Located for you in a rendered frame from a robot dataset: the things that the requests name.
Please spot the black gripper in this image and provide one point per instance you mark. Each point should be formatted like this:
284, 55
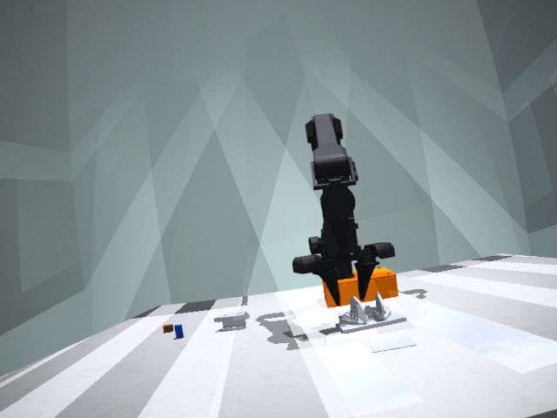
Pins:
341, 238

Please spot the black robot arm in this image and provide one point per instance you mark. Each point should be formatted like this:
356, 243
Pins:
331, 168

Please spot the blue cube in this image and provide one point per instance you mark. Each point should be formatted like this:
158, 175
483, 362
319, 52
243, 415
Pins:
178, 331

